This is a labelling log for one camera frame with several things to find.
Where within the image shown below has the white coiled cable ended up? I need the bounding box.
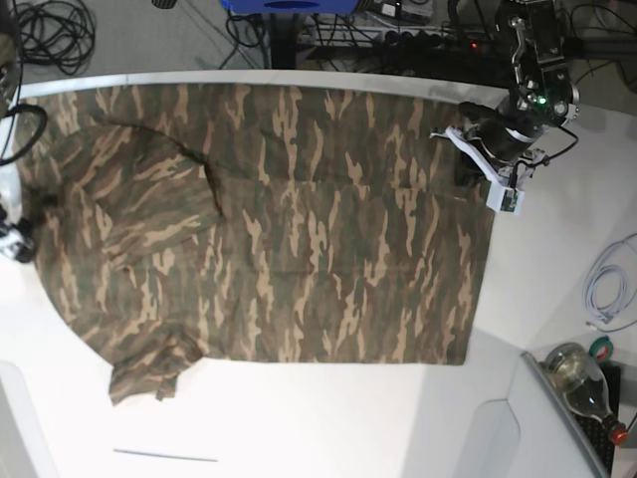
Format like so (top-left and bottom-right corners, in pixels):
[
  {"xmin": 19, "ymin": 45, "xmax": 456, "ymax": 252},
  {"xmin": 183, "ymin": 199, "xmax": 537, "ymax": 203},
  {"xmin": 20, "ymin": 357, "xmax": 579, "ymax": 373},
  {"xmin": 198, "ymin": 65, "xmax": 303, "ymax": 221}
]
[{"xmin": 582, "ymin": 232, "xmax": 637, "ymax": 332}]

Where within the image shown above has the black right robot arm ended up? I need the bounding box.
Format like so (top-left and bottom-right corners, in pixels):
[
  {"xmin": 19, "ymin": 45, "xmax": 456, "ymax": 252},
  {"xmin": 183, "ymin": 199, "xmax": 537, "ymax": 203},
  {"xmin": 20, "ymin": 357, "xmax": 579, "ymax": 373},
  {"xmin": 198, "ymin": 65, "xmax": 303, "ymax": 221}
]
[{"xmin": 1, "ymin": 1, "xmax": 48, "ymax": 264}]

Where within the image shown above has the green tape roll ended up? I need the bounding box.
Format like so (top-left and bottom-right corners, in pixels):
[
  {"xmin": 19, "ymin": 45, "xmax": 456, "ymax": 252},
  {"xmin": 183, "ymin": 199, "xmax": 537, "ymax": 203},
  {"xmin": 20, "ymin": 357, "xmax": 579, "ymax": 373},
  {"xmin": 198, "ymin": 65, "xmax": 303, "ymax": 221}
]
[{"xmin": 588, "ymin": 336, "xmax": 614, "ymax": 363}]

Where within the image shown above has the blue box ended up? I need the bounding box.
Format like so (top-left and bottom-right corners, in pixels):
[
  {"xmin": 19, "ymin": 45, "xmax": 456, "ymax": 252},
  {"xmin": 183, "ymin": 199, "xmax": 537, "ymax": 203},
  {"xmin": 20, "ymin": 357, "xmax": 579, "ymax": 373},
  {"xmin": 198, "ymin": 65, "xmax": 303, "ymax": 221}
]
[{"xmin": 222, "ymin": 0, "xmax": 370, "ymax": 15}]

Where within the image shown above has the black coiled cable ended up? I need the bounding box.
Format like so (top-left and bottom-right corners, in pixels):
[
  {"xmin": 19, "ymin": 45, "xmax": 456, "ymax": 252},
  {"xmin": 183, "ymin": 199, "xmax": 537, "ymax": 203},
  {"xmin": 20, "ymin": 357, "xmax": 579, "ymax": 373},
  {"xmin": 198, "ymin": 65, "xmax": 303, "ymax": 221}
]
[{"xmin": 9, "ymin": 0, "xmax": 98, "ymax": 76}]

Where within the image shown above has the clear plastic bottle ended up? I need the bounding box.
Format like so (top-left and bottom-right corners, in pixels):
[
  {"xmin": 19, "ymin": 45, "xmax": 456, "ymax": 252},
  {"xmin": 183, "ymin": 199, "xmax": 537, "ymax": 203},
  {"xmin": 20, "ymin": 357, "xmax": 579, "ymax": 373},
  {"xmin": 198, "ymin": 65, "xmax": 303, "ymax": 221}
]
[{"xmin": 543, "ymin": 343, "xmax": 628, "ymax": 446}]

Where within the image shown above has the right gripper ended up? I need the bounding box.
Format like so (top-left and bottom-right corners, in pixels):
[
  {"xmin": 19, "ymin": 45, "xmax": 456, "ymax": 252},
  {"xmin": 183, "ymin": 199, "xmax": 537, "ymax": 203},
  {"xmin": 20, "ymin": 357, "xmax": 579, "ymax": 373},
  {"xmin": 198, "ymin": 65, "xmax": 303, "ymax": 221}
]
[{"xmin": 1, "ymin": 218, "xmax": 35, "ymax": 263}]

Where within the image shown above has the camouflage t-shirt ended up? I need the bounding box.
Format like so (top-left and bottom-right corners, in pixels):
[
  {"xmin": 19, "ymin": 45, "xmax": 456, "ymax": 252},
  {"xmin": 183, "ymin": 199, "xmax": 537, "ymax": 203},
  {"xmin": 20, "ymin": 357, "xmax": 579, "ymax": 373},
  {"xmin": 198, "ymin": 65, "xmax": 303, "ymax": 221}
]
[{"xmin": 19, "ymin": 85, "xmax": 494, "ymax": 403}]

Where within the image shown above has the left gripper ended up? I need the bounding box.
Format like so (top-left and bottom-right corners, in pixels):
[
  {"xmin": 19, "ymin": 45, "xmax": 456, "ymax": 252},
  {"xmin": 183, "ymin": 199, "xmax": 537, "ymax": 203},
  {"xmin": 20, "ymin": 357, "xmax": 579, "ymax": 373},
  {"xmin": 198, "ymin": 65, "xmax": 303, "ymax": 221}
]
[{"xmin": 454, "ymin": 102, "xmax": 537, "ymax": 187}]

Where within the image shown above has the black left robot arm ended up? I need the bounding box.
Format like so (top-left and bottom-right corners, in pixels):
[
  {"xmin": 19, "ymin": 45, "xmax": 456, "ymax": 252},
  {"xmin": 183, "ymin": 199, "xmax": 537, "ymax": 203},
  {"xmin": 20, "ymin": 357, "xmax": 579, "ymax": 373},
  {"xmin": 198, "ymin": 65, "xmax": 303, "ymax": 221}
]
[{"xmin": 459, "ymin": 1, "xmax": 579, "ymax": 175}]

